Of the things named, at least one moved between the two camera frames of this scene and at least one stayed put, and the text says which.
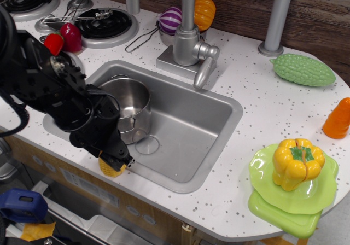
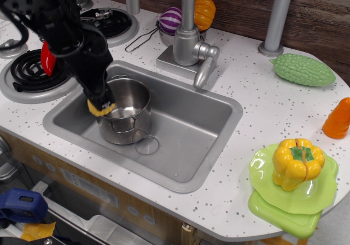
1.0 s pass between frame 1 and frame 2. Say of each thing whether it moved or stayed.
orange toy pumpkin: stayed
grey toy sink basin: stayed
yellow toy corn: moved
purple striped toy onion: stayed
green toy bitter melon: stayed
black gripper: moved
